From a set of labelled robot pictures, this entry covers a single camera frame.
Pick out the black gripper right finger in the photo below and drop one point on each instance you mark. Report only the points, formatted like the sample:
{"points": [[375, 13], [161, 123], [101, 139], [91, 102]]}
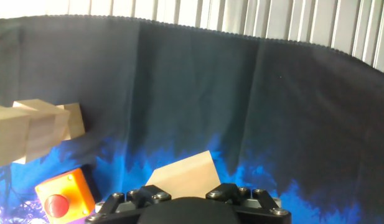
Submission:
{"points": [[257, 202]]}

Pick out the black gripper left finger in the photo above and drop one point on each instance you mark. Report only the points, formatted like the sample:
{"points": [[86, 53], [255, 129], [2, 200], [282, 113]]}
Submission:
{"points": [[123, 205]]}

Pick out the plain wooden cube block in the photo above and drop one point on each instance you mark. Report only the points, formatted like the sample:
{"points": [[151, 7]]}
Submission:
{"points": [[74, 123], [44, 130], [8, 137], [187, 177]]}

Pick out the orange box with red button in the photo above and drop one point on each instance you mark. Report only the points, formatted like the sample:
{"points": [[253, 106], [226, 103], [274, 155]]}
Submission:
{"points": [[67, 196]]}

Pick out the blue black landscape cloth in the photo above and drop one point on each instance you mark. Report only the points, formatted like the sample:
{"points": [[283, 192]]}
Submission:
{"points": [[210, 93]]}

